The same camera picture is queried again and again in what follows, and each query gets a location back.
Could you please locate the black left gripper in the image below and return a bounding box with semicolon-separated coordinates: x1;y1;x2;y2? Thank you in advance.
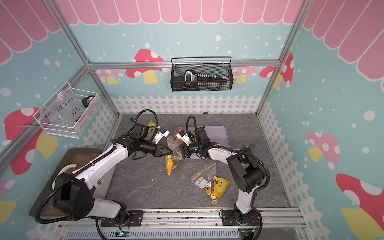
139;139;173;158

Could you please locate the white wire wall basket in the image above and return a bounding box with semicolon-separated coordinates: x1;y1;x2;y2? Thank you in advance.
33;82;102;139

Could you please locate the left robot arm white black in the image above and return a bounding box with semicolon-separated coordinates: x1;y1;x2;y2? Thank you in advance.
35;110;173;226

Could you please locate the aluminium front rail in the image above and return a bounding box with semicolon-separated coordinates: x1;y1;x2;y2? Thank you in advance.
54;208;311;240

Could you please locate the brown wooden case white handle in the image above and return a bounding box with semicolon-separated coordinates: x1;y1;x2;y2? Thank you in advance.
29;148;115;217

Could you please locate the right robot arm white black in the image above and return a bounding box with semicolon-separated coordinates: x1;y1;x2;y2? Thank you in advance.
180;140;270;227

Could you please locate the black wire wall basket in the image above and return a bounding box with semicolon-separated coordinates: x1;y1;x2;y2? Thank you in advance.
170;57;234;92

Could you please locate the socket set in basket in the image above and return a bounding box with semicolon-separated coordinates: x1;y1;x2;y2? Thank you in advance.
171;70;233;92

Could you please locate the ziploc bag of orange cookies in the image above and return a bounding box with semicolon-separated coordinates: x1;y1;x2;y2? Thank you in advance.
147;121;157;128

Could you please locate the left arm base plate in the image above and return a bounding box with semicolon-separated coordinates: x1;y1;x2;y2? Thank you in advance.
101;210;144;227

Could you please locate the ziploc bag of mixed cookies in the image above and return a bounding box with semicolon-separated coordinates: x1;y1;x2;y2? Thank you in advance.
165;137;183;175

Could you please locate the black tape roll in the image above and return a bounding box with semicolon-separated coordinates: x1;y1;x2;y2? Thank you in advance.
82;95;98;108

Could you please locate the lavender plastic tray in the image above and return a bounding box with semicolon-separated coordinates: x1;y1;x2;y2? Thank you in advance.
174;126;230;160

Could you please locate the ziploc bag near right arm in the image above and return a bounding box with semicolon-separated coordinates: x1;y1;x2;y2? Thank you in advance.
190;162;230;202

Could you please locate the pile of orange cookies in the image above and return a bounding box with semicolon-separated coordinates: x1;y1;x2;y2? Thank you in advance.
174;128;186;143

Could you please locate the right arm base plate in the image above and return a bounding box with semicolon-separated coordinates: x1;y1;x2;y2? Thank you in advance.
219;209;263;226

